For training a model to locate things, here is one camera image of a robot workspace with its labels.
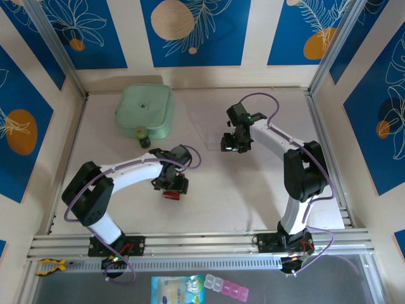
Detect clear plastic card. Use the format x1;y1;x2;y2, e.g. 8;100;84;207
199;125;226;151

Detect small bottle with green cap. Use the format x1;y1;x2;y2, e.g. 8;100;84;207
135;125;151;149

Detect mint green zip pouch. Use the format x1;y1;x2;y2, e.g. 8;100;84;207
113;82;176;140

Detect black controller board green light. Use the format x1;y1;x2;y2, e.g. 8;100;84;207
100;253;128;279

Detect blue snack packet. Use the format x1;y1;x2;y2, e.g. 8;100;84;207
151;274;206;304

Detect pink white pill organizer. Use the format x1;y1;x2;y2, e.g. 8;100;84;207
203;274;250;300

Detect black controller board orange light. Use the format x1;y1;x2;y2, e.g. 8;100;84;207
280;253;314;279

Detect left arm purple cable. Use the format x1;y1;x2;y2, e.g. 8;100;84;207
64;144;203;285

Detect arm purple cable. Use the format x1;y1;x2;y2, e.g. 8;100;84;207
64;144;203;285
239;92;337;279

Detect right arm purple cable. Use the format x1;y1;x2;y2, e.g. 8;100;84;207
239;92;337;279

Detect aluminium front rail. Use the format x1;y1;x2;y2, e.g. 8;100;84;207
27;228;377;262

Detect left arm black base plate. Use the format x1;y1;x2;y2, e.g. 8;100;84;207
87;236;146;258

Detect grey slotted cable duct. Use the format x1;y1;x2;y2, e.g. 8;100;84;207
65;255;285;274

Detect aluminium side rail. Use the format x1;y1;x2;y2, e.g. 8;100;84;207
46;93;89;236
305;90;354;229

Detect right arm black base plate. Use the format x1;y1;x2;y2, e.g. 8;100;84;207
256;232;315;254

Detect yellow black handled pliers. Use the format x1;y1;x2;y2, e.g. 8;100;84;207
34;258;82;276

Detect aluminium frame post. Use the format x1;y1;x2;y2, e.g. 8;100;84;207
23;0;89;98
307;0;370;96

